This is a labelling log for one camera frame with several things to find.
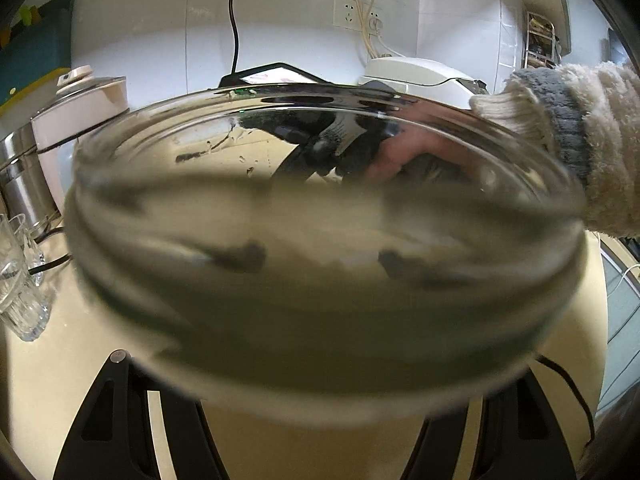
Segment black device with screen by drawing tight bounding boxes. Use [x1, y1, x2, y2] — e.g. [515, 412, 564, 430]
[219, 62, 333, 92]

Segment white wall socket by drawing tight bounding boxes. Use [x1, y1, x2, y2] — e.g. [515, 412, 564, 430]
[334, 0, 363, 29]
[362, 1, 387, 34]

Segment stainless steel canister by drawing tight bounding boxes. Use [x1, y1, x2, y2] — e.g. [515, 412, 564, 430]
[0, 122, 58, 231]

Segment clear drinking glass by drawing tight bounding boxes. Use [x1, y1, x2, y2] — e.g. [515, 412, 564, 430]
[15, 212, 47, 286]
[0, 214, 53, 343]

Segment clear glass bowl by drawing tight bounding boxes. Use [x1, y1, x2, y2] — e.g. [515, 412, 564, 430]
[62, 82, 593, 428]

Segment white rice cooker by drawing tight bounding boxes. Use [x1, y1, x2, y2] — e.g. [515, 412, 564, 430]
[357, 55, 488, 108]

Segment thin black cable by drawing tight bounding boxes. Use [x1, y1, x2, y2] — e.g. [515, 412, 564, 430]
[535, 355, 597, 456]

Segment black power cable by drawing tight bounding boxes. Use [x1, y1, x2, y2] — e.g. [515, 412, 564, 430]
[227, 0, 242, 75]

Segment white plug and cord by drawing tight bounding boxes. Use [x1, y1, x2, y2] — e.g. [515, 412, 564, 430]
[350, 0, 401, 59]

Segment wall spice rack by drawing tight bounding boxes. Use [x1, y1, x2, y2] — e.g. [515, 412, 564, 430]
[525, 10, 559, 69]

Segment black appliance cable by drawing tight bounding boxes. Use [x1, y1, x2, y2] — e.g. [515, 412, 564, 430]
[27, 254, 72, 277]

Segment white electric pot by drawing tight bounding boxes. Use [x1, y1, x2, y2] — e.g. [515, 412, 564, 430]
[30, 65, 132, 211]

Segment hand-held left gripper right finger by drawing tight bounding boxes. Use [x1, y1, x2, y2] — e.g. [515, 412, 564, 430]
[400, 370, 581, 480]

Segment person's right hand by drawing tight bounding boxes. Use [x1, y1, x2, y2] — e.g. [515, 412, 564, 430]
[367, 127, 482, 185]

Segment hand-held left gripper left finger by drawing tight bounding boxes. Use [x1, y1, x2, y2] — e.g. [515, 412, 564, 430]
[52, 349, 231, 480]

